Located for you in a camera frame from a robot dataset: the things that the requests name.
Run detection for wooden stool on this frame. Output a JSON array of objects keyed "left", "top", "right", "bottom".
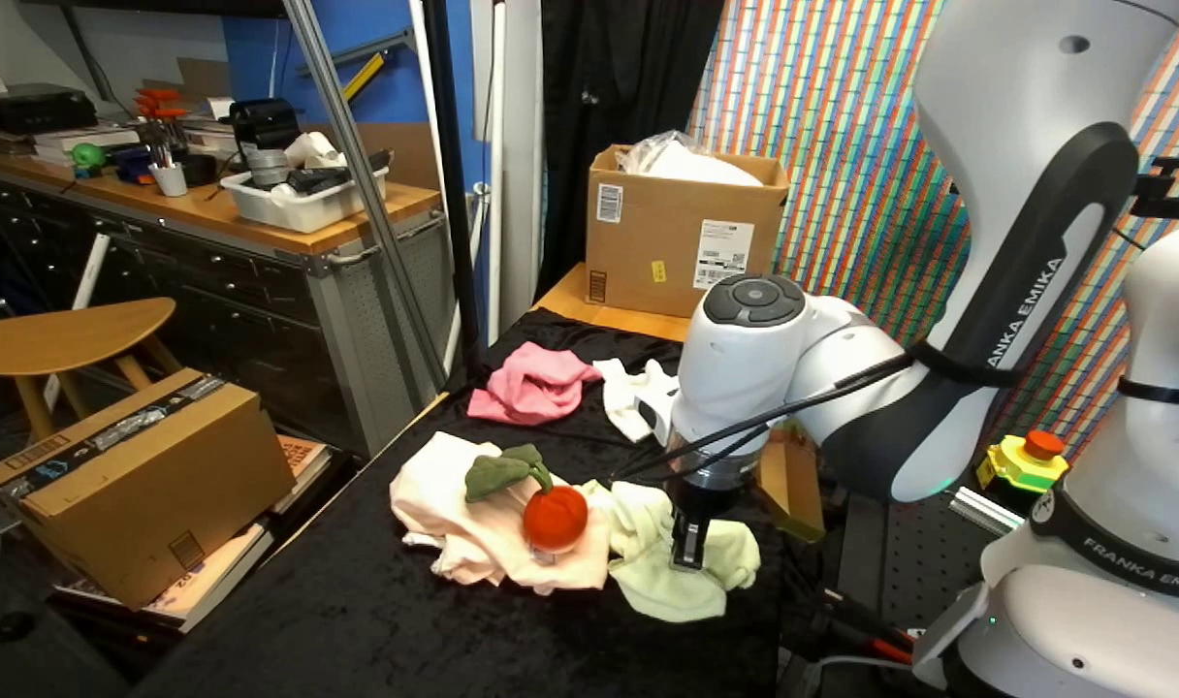
[{"left": 0, "top": 296, "right": 177, "bottom": 437}]

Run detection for cardboard box on floor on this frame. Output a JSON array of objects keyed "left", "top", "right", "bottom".
[{"left": 0, "top": 367, "right": 293, "bottom": 605}]

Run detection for peach cloth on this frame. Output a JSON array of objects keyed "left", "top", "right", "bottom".
[{"left": 389, "top": 430, "right": 609, "bottom": 597}]

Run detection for red plush radish toy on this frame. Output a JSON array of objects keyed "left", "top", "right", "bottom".
[{"left": 467, "top": 445, "right": 591, "bottom": 553}]

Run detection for yellow red emergency button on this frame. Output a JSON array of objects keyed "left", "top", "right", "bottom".
[{"left": 976, "top": 425, "right": 1072, "bottom": 491}]

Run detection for white plastic bin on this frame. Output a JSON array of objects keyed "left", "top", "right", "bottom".
[{"left": 226, "top": 168, "right": 363, "bottom": 233}]

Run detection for white towel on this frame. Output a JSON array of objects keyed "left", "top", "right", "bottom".
[{"left": 592, "top": 358, "right": 677, "bottom": 441}]

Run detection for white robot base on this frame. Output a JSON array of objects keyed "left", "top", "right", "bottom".
[{"left": 911, "top": 227, "right": 1179, "bottom": 698}]

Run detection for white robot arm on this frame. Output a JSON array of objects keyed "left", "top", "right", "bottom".
[{"left": 667, "top": 0, "right": 1179, "bottom": 567}]

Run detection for cardboard box on table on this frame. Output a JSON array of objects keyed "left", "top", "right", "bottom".
[{"left": 586, "top": 132, "right": 786, "bottom": 313}]

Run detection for light green towel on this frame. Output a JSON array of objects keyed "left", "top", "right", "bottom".
[{"left": 609, "top": 482, "right": 759, "bottom": 625}]

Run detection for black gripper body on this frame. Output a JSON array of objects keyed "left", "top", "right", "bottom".
[{"left": 672, "top": 488, "right": 712, "bottom": 570}]

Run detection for pink towel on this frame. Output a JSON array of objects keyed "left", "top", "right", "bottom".
[{"left": 467, "top": 340, "right": 597, "bottom": 425}]

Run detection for black table cloth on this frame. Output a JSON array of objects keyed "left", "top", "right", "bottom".
[{"left": 137, "top": 305, "right": 805, "bottom": 698}]

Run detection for wooden workbench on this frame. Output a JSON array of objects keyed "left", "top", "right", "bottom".
[{"left": 0, "top": 155, "right": 450, "bottom": 459}]

